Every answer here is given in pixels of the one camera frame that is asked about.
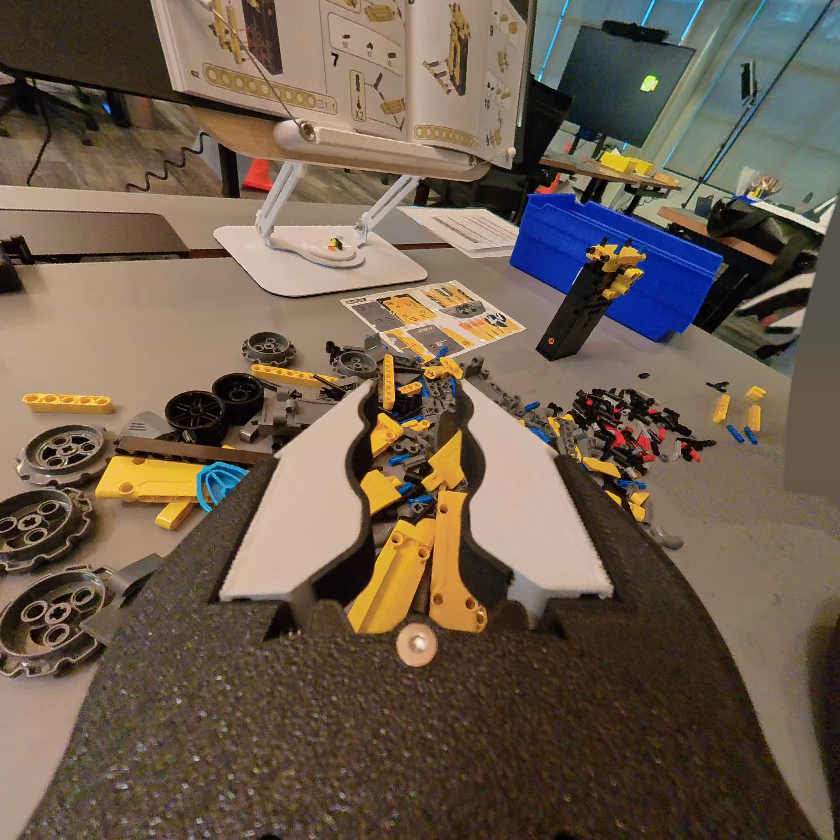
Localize pile of black red pins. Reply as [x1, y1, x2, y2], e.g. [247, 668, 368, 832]
[558, 386, 718, 473]

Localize black panel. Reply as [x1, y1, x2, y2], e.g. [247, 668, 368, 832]
[0, 0, 198, 106]

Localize white book stand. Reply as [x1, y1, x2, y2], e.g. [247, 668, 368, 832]
[190, 105, 519, 299]

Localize light blue building piece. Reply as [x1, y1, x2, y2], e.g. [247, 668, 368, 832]
[196, 459, 250, 513]

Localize yellow box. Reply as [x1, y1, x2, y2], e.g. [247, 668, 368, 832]
[600, 151, 656, 177]

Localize yellow five-hole beam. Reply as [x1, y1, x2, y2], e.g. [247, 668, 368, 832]
[23, 392, 114, 414]

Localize pile of yellow grey building pieces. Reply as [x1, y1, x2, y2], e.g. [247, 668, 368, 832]
[154, 338, 685, 636]

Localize coiled black cable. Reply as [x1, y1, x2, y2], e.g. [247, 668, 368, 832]
[125, 131, 217, 191]

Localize black bag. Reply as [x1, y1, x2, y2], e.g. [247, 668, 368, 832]
[705, 197, 788, 240]

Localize open instruction booklet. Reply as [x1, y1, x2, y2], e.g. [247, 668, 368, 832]
[150, 0, 529, 161]

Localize grey wedge panel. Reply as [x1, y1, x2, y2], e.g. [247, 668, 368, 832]
[117, 411, 175, 442]

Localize yellow grey sticker sheet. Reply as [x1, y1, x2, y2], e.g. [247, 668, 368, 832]
[340, 281, 527, 362]

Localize blue storage bin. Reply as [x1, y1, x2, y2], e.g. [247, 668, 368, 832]
[510, 192, 724, 342]

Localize dark grey flat panel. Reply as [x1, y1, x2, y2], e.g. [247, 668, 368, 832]
[82, 553, 165, 647]

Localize black monitor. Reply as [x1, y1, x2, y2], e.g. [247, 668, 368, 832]
[556, 25, 697, 148]

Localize white printed paper sheet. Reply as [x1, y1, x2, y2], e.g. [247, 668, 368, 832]
[397, 206, 522, 258]

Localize black hub device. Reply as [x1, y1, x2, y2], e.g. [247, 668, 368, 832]
[0, 238, 30, 293]

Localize grey desk cable cover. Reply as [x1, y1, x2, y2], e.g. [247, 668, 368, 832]
[0, 211, 190, 258]

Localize black tire wheel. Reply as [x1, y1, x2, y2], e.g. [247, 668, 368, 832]
[212, 373, 265, 411]
[164, 390, 229, 444]

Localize long black beam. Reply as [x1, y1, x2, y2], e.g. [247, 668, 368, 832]
[117, 436, 273, 468]

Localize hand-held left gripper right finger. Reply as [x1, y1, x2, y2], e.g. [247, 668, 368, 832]
[458, 379, 616, 627]

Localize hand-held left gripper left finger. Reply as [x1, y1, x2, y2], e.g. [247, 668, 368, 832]
[218, 379, 382, 627]

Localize wooden office desk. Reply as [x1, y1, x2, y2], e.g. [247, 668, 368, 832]
[539, 154, 683, 217]
[658, 206, 778, 263]

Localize black yellow assembled model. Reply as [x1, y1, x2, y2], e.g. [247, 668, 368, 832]
[535, 238, 647, 363]

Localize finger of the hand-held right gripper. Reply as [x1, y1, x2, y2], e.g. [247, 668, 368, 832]
[755, 308, 809, 361]
[740, 270, 816, 322]

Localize small grey sprocket wheel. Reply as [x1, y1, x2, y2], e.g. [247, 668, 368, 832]
[331, 350, 382, 382]
[241, 331, 296, 363]

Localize long yellow panel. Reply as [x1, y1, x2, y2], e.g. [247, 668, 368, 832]
[95, 456, 217, 506]

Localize large grey sprocket wheel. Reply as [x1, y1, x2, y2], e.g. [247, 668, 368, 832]
[16, 423, 119, 487]
[0, 566, 119, 678]
[0, 487, 95, 575]

